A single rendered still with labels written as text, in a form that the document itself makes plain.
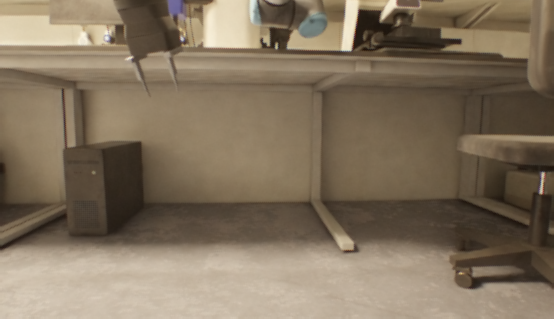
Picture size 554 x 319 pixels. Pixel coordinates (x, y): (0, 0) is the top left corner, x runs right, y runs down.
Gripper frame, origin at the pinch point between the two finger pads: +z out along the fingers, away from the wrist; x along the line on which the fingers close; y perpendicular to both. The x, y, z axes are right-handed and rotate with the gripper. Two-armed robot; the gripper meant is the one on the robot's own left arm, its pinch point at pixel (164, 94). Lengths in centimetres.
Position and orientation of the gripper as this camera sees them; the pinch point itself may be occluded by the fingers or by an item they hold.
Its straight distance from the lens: 49.8
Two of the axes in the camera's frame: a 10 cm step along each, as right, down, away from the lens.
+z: 1.6, 8.7, 4.7
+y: 1.0, -4.8, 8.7
